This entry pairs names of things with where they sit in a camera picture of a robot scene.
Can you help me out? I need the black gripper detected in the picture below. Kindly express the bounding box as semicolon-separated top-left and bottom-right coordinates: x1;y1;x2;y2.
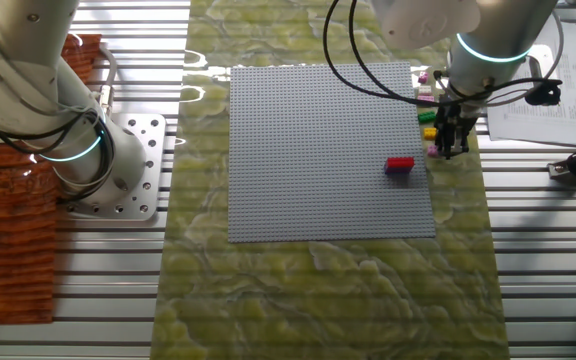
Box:
434;92;479;160

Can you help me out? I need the red Lego brick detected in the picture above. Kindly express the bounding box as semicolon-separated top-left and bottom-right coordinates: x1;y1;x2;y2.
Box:
385;156;416;170

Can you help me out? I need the grey Lego baseplate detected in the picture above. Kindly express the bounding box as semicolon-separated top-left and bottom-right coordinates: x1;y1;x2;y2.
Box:
227;62;437;245

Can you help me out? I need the printed paper sheet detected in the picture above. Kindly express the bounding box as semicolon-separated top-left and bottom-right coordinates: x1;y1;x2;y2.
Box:
486;19;576;148

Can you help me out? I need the green marble pattern mat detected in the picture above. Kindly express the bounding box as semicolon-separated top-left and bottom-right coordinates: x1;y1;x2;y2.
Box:
150;0;512;360

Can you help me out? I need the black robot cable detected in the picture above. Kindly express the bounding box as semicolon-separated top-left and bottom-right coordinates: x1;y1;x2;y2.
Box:
322;0;564;109
347;0;562;107

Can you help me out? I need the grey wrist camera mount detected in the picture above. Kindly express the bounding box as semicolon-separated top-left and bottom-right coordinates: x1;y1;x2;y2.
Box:
520;43;564;107

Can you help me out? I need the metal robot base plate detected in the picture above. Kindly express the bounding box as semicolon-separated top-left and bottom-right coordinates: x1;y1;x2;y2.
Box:
60;112;168;222

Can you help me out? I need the black cable bundle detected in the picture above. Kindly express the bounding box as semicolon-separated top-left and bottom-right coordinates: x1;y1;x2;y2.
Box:
0;74;117;204

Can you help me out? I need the grey robot power cable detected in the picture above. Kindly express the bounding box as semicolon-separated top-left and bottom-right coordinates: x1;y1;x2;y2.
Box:
98;42;119;114

